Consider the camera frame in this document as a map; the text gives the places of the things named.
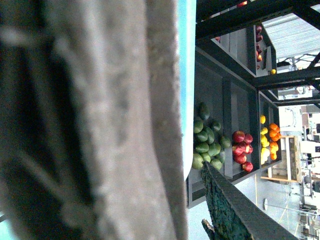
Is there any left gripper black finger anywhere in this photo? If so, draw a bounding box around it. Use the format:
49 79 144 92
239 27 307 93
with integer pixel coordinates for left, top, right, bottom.
201 161 297 240

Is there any light blue plastic basket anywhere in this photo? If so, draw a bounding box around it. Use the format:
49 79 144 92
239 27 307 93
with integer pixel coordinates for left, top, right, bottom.
176 0 197 180

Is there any yellow lemon pile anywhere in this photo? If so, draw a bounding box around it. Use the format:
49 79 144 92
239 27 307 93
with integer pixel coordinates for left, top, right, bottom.
259 114 270 165

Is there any green mango pile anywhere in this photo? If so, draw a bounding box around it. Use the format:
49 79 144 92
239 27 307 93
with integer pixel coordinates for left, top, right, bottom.
191 102 231 171

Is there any red apple pile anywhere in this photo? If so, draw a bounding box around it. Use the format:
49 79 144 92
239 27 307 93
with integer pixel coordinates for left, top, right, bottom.
232 130 254 173

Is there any orange pile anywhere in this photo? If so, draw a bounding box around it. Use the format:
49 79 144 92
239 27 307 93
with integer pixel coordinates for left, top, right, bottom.
268 123 282 161

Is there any black fruit shelf rack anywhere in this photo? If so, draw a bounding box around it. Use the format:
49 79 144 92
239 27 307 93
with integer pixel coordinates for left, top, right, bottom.
186 0 320 210

